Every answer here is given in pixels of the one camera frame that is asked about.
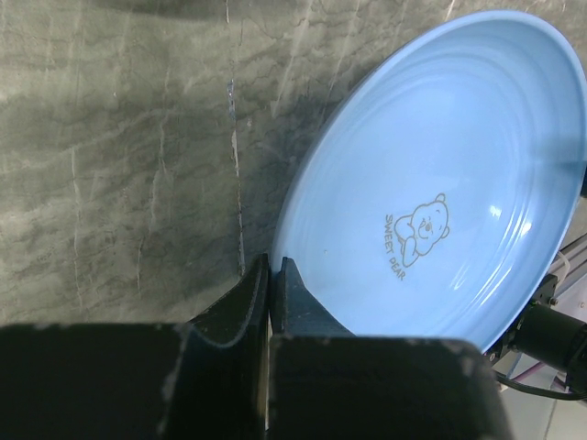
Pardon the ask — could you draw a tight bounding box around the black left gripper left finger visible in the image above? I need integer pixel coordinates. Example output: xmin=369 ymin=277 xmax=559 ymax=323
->
xmin=1 ymin=255 xmax=270 ymax=439

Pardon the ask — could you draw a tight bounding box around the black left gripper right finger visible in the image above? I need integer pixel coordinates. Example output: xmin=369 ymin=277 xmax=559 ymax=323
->
xmin=268 ymin=258 xmax=513 ymax=439

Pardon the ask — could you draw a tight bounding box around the blue plastic plate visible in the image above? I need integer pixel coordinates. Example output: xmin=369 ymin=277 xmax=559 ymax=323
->
xmin=271 ymin=10 xmax=586 ymax=350

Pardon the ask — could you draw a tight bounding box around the aluminium rail frame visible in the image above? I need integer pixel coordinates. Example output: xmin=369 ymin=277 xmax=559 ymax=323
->
xmin=555 ymin=235 xmax=586 ymax=295

